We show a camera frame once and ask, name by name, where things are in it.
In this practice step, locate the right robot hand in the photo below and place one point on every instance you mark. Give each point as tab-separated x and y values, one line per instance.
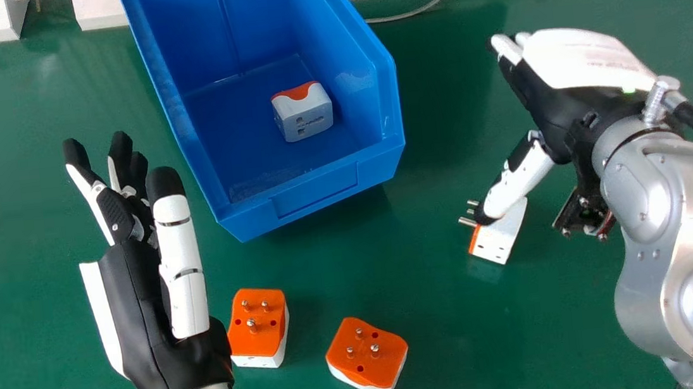
565	91

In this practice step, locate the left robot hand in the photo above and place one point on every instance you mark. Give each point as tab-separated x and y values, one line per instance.
133	291

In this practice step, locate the white-and-orange plug adapter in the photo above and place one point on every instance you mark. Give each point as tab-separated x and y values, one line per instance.
259	327
367	356
302	111
498	238

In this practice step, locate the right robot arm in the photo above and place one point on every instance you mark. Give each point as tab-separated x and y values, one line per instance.
681	238

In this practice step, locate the blue plastic bin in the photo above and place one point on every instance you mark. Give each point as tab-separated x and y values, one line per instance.
260	95

